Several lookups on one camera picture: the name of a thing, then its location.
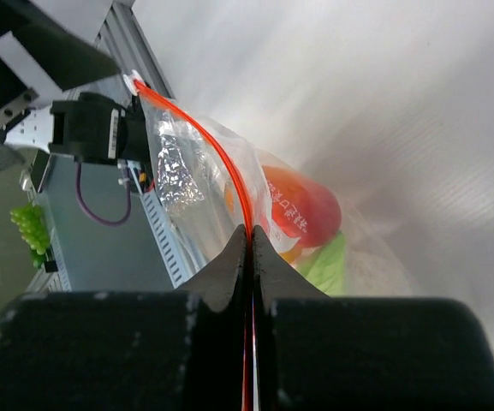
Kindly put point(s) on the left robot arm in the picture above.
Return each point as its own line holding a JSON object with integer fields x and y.
{"x": 91, "y": 128}

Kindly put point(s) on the clear zip top bag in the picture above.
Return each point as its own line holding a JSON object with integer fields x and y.
{"x": 191, "y": 159}

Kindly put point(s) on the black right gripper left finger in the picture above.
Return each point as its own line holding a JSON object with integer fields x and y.
{"x": 102, "y": 350}

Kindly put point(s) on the green toy grapes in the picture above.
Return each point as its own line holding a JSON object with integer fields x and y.
{"x": 30, "y": 221}

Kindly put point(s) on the orange red mango toy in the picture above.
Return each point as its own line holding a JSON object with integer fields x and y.
{"x": 294, "y": 210}

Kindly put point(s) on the yellow orange mango toy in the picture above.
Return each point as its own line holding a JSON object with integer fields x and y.
{"x": 296, "y": 255}

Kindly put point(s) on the aluminium mounting rail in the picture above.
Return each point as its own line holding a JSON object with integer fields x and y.
{"x": 122, "y": 37}

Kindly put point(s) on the white green cauliflower toy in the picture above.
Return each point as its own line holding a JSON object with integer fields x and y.
{"x": 336, "y": 269}

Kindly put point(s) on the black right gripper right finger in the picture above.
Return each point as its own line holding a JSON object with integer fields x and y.
{"x": 315, "y": 352}

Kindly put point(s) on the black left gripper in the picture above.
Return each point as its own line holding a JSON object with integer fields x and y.
{"x": 68, "y": 60}

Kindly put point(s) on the white slotted cable duct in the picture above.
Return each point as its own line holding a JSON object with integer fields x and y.
{"x": 175, "y": 248}

